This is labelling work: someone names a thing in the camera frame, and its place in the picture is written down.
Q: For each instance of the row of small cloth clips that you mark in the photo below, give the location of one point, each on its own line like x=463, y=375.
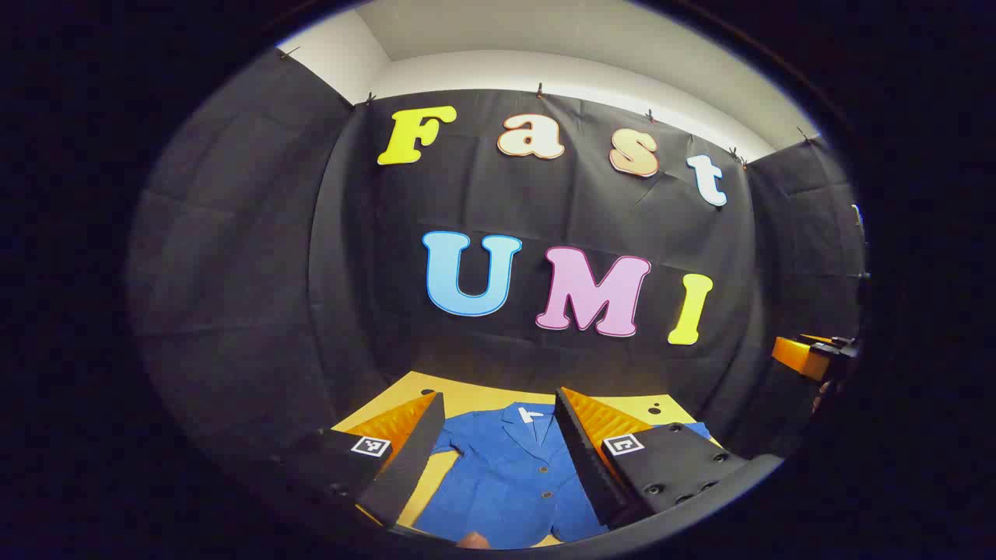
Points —
x=538, y=91

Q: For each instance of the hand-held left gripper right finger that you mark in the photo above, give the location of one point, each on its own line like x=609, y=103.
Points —
x=580, y=459

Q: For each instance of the blue button shirt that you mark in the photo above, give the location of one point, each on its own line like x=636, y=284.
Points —
x=506, y=482

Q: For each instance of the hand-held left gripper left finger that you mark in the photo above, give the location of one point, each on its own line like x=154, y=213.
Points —
x=408, y=459

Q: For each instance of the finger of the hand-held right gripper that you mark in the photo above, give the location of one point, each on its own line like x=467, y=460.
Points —
x=797, y=354

